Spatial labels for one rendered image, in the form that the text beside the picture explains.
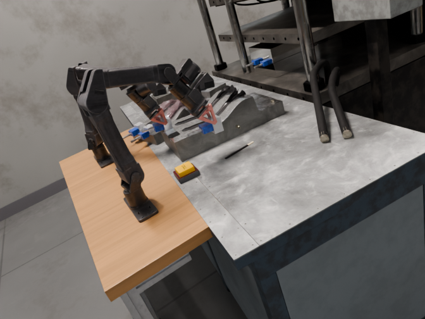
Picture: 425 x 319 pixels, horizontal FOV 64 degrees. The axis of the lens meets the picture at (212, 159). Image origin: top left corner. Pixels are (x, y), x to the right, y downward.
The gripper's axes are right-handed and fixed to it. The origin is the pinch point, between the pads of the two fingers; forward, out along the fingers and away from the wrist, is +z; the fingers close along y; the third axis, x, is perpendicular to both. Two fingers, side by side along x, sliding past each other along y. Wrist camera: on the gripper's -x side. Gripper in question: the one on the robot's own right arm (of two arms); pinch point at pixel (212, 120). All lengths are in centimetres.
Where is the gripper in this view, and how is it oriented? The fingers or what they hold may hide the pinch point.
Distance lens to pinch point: 124.8
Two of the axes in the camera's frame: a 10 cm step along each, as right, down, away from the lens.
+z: 6.6, 5.8, 4.8
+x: -6.5, 7.6, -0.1
